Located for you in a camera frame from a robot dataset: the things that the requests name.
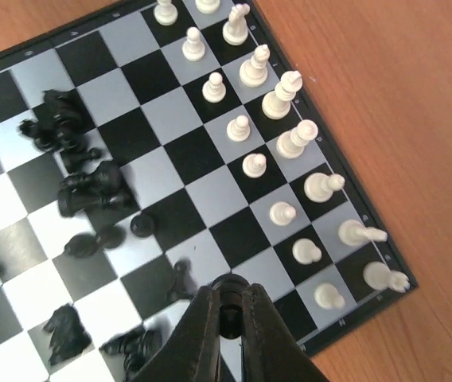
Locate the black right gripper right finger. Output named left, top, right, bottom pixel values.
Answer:
left=242, top=283, right=328, bottom=382

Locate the white bishop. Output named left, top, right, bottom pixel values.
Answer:
left=303, top=172, right=345, bottom=203

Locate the white king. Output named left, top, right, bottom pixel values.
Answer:
left=262, top=70, right=303, bottom=120

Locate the black knight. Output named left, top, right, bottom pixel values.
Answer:
left=42, top=304, right=92, bottom=366

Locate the black rook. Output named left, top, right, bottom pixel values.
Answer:
left=212, top=273, right=249, bottom=340

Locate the black and white chessboard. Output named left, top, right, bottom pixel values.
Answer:
left=0, top=1, right=408, bottom=381

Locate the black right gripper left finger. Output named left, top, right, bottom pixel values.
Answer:
left=134, top=286, right=221, bottom=382

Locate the white knight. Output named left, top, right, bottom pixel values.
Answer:
left=338, top=219, right=388, bottom=247

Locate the white pawn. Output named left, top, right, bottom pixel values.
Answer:
left=292, top=238, right=321, bottom=265
left=314, top=283, right=345, bottom=310
left=242, top=153, right=267, bottom=178
left=269, top=201, right=297, bottom=226

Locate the white rook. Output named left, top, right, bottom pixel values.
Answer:
left=363, top=262, right=410, bottom=293

